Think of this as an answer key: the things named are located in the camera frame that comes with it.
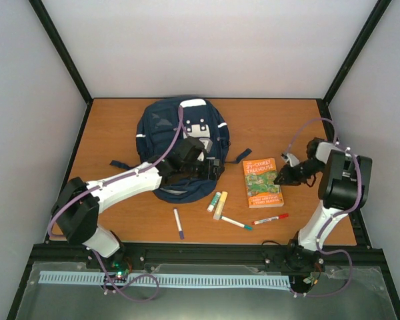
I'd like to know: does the left black frame post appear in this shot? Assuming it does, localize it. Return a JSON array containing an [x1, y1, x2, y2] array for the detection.
[[28, 0, 93, 105]]

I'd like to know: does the purple cap marker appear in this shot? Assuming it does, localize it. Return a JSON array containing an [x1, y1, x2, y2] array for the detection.
[[173, 208, 185, 240]]

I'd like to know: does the green white glue stick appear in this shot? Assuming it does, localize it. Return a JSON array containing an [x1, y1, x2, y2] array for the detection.
[[207, 191, 221, 212]]

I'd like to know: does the right black frame post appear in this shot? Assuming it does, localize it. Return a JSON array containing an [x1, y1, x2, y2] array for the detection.
[[322, 0, 393, 104]]

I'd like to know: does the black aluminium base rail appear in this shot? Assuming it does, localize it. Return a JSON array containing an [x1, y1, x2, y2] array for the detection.
[[29, 241, 386, 277]]

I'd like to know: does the light blue cable duct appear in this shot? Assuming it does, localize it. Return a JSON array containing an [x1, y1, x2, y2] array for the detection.
[[38, 271, 291, 291]]

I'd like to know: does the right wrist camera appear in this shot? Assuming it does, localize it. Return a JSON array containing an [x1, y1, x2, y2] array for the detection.
[[281, 153, 300, 167]]

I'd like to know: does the black frame post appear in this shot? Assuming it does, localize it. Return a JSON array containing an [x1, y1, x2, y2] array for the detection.
[[28, 0, 93, 105], [322, 0, 393, 104]]

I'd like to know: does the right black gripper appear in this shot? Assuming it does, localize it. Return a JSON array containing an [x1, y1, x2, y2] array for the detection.
[[274, 159, 325, 187]]

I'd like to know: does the yellow highlighter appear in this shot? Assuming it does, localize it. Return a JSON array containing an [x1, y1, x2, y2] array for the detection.
[[213, 191, 228, 220]]

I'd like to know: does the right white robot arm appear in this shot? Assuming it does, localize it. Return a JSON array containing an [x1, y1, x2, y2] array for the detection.
[[273, 137, 373, 271]]

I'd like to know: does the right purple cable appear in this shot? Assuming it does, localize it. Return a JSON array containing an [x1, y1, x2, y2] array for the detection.
[[286, 117, 363, 297]]

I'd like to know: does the teal cap marker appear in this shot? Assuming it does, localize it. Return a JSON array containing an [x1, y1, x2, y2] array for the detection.
[[221, 216, 253, 230]]

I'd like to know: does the small circuit board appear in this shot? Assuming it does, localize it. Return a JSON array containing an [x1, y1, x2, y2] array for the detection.
[[111, 261, 132, 279]]

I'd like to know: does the orange Treehouse book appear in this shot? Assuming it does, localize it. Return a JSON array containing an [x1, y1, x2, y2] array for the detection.
[[243, 158, 284, 209]]

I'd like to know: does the navy blue backpack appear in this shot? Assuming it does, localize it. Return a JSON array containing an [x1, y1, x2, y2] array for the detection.
[[109, 96, 253, 204]]

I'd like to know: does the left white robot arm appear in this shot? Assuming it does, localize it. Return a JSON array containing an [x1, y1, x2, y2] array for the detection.
[[51, 137, 224, 269]]

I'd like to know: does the red cap marker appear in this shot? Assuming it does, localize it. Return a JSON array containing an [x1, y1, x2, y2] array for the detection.
[[252, 213, 289, 225]]

